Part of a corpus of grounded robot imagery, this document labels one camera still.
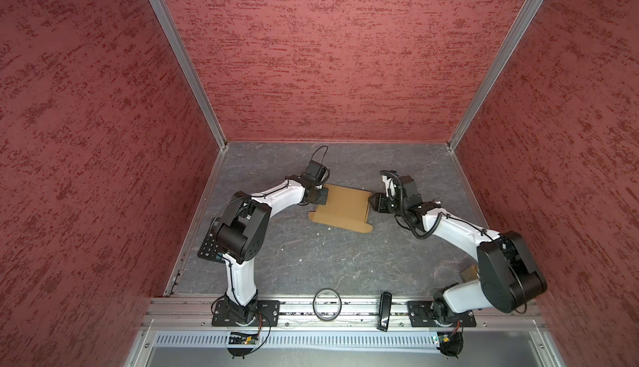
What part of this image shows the black desk calculator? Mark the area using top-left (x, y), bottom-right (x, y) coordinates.
top-left (197, 233), bottom-right (224, 263)

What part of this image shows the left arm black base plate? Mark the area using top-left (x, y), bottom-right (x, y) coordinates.
top-left (211, 298), bottom-right (281, 328)

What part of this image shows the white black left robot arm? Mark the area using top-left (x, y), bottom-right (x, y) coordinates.
top-left (197, 160), bottom-right (330, 324)

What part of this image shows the aluminium front frame rail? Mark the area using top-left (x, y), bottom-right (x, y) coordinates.
top-left (141, 295), bottom-right (549, 332)

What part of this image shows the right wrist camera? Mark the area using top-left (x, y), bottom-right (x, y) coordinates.
top-left (380, 171), bottom-right (401, 199)

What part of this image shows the jar with pink lid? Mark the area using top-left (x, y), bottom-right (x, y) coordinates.
top-left (459, 265), bottom-right (479, 283)

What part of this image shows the black rectangular remote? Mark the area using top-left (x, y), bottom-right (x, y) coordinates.
top-left (377, 291), bottom-right (393, 332)

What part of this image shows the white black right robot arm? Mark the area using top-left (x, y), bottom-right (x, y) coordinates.
top-left (369, 170), bottom-right (547, 325)

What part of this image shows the right rear aluminium corner post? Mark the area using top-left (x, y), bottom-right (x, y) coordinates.
top-left (448, 0), bottom-right (544, 153)

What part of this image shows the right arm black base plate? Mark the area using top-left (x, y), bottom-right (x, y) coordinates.
top-left (407, 300), bottom-right (477, 328)

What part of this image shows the black cable ring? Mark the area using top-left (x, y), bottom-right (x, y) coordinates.
top-left (312, 288), bottom-right (344, 322)

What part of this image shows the aluminium corner post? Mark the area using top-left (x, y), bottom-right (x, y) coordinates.
top-left (148, 0), bottom-right (228, 152)
top-left (448, 0), bottom-right (544, 153)

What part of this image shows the left rear aluminium corner post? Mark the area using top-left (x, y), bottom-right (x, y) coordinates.
top-left (148, 0), bottom-right (228, 152)

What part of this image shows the brown cardboard box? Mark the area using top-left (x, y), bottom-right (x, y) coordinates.
top-left (308, 184), bottom-right (374, 233)

